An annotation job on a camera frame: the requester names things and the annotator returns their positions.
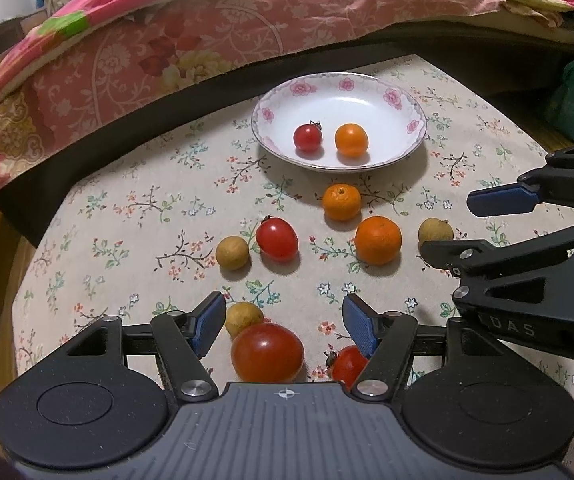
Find floral tablecloth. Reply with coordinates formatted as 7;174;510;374
0;58;574;479

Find green cloth bag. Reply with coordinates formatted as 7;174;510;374
545;61;574;142

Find large red tomato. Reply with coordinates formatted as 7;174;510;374
230;323;304;384

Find white floral plate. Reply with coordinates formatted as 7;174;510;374
250;72;428;174

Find oval cherry tomato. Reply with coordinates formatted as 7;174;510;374
255;217;299;262

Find small mandarin orange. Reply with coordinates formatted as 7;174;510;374
322;183;362;222

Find pink floral bed sheet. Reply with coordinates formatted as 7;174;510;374
0;0;518;216

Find longan fruit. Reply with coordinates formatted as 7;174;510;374
215;236;249;271
418;218;455;245

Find large mandarin orange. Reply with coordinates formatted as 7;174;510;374
354;216;402;266

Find cherry tomato with stem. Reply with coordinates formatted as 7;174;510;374
293;120;323;153

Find small smooth orange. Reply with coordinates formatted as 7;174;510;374
334;122;369;158

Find longan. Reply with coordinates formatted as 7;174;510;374
225;302;264;339

